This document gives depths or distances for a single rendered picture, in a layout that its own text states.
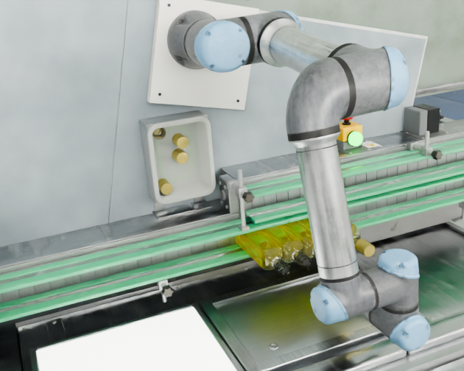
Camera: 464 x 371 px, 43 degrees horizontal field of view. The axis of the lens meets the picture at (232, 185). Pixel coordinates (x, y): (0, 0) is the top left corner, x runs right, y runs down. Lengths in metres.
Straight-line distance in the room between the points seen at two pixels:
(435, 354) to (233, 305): 0.51
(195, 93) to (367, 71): 0.66
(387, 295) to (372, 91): 0.38
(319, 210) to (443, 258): 0.87
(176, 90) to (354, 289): 0.77
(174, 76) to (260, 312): 0.66
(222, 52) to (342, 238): 0.54
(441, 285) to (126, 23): 1.10
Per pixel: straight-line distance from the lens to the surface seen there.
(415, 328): 1.22
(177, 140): 1.60
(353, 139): 1.80
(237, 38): 1.40
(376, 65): 1.11
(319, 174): 1.06
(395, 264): 1.17
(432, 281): 1.77
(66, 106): 1.58
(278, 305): 1.57
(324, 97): 1.05
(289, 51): 1.32
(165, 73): 1.59
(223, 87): 1.65
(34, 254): 1.58
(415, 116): 1.97
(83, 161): 1.62
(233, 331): 1.47
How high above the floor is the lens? 2.29
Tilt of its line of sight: 61 degrees down
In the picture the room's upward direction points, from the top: 128 degrees clockwise
